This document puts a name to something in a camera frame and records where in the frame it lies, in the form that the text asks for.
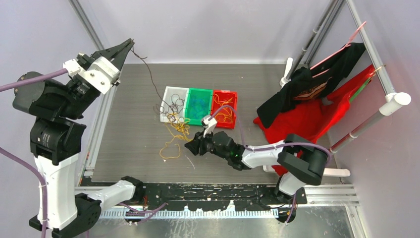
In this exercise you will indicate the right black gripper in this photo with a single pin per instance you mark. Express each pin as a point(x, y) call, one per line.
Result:
point(193, 146)

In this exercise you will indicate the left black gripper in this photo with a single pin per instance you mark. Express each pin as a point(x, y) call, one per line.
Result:
point(109, 53)

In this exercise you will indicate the white plastic bin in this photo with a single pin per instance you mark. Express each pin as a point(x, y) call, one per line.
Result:
point(172, 108)

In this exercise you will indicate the green plastic bin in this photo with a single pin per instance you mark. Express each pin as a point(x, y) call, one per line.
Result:
point(198, 105)

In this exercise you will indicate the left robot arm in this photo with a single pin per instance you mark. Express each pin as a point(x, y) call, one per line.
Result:
point(57, 101)

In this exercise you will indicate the red plastic bin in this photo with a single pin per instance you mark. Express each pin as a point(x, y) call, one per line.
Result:
point(226, 118)

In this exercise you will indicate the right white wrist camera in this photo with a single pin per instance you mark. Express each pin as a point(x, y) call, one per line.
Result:
point(209, 123)

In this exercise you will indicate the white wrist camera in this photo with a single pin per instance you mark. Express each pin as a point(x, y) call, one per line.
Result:
point(209, 123)
point(101, 74)

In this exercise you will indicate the pink hanger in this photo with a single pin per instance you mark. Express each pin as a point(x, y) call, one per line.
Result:
point(342, 48)

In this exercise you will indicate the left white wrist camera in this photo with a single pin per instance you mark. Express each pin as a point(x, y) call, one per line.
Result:
point(101, 74)

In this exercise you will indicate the metal clothes rail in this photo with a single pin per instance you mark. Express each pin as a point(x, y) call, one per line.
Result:
point(394, 100)

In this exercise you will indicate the black shirt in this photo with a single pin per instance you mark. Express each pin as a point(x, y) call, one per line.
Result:
point(311, 83)

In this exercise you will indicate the green hanger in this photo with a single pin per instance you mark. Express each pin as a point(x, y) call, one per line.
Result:
point(368, 80)

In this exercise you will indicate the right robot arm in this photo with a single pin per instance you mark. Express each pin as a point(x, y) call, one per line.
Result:
point(304, 161)

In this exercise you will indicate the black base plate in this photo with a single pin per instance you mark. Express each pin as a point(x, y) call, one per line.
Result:
point(214, 197)

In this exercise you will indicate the white rack base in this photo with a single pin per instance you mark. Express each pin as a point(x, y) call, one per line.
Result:
point(328, 172)

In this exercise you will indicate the red shirt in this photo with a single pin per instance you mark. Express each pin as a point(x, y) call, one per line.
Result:
point(311, 120)

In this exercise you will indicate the white rack post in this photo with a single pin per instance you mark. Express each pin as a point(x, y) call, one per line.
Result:
point(285, 79)

